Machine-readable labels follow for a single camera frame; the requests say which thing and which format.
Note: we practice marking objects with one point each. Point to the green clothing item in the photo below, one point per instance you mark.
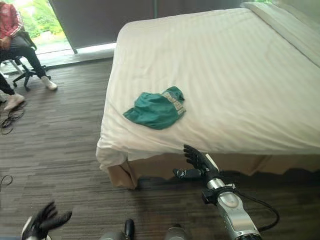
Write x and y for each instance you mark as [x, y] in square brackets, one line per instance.
[157, 108]

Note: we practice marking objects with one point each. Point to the black office chair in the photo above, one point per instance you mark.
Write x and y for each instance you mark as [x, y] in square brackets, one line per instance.
[23, 60]

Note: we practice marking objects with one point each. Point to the person's leg with white shoe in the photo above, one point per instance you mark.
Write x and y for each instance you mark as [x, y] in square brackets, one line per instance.
[10, 96]

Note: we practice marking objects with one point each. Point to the bed with white sheet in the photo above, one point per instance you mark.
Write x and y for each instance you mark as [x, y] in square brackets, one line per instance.
[215, 82]

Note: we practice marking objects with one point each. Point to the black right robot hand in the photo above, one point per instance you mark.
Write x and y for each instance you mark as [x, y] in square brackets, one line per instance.
[197, 160]

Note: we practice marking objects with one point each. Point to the white pillow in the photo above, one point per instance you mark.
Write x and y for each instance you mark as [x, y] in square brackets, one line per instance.
[287, 27]

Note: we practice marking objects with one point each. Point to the person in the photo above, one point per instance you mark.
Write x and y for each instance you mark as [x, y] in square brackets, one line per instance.
[21, 42]

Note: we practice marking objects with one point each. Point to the tan bed skirt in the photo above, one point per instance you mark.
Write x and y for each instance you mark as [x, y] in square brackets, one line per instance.
[200, 170]

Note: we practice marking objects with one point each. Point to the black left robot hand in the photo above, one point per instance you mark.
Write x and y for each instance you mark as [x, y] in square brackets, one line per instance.
[43, 222]

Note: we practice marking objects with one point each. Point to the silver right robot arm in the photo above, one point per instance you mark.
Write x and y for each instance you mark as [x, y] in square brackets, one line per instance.
[231, 207]

